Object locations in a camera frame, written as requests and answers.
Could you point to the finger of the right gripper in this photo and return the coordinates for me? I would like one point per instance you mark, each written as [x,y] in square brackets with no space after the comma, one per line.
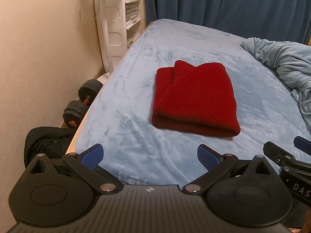
[302,144]
[278,155]

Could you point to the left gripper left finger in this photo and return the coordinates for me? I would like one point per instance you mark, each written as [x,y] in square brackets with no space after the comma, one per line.
[92,156]

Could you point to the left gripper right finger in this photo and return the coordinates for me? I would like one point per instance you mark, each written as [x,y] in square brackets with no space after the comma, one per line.
[208,157]

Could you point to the red knit garment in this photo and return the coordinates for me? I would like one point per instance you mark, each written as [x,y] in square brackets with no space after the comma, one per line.
[195,99]

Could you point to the black bag on floor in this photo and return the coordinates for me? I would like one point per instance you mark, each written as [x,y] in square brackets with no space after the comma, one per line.
[52,141]

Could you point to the light blue fleece bed sheet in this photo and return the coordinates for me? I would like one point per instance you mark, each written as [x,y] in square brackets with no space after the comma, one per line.
[137,153]

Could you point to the black dumbbell near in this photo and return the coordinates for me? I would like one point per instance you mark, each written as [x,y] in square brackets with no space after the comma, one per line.
[74,113]

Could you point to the black dumbbell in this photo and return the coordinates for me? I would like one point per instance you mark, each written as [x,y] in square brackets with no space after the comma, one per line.
[90,89]
[74,113]

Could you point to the black dumbbell far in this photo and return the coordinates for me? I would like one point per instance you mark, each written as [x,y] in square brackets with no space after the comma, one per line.
[90,89]

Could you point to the grey blue crumpled blanket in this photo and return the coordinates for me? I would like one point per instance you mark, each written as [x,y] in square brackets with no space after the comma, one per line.
[291,62]

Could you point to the dark blue curtain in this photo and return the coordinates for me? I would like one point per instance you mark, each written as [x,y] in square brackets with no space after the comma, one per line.
[275,20]

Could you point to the white bookshelf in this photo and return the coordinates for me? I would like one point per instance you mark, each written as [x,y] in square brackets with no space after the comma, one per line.
[126,21]

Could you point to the white standing fan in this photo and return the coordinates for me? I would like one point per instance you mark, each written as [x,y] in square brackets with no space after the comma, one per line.
[103,35]

